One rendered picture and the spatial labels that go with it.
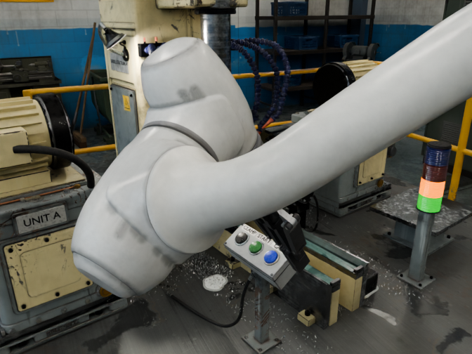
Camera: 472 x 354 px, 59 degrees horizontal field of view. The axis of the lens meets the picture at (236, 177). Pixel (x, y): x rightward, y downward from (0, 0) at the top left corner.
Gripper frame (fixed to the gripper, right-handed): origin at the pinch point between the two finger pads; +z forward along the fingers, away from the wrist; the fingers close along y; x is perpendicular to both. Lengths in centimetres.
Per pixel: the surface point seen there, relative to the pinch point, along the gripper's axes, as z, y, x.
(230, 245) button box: 10.4, 23.4, 2.8
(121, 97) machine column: -3, 99, -16
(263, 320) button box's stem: 27.5, 15.7, 9.2
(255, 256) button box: 10.4, 15.6, 1.7
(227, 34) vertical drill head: -11, 62, -44
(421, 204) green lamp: 40, 9, -43
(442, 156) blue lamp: 28, 6, -51
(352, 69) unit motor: 30, 58, -82
